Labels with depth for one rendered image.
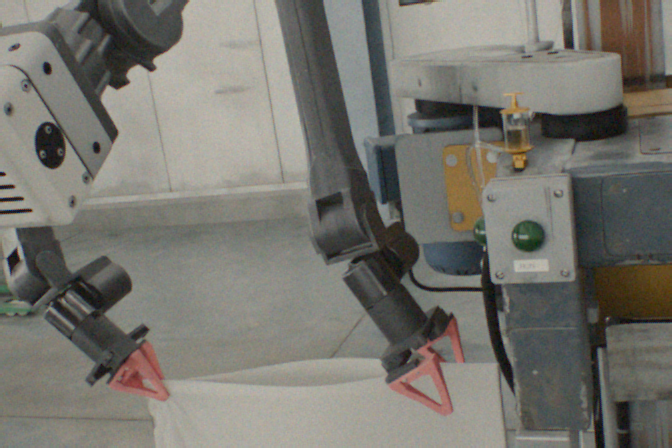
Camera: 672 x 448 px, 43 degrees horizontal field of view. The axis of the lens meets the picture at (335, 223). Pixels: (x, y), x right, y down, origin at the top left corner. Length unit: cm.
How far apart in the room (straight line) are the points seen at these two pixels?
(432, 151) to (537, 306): 44
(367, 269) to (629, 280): 34
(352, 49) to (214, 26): 131
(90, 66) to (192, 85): 606
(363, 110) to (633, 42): 460
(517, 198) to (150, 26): 36
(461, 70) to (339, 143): 18
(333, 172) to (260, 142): 561
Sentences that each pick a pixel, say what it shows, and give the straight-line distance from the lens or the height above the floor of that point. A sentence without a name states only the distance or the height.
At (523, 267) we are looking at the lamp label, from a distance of 79.
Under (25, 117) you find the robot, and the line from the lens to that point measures 66.
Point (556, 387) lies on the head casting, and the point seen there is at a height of 111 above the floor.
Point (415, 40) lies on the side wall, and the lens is 613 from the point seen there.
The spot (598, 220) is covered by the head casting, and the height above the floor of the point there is 128.
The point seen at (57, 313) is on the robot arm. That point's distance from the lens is 123.
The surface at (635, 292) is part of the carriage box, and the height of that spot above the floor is 110.
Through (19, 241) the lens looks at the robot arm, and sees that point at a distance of 124.
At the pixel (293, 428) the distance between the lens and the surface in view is 114.
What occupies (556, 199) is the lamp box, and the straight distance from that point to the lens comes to 77.
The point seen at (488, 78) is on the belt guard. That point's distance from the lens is 103.
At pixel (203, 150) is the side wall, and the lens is 685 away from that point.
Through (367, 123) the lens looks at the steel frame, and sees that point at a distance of 582.
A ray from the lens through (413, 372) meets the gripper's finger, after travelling 100.
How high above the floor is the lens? 150
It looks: 14 degrees down
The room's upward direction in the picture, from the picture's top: 9 degrees counter-clockwise
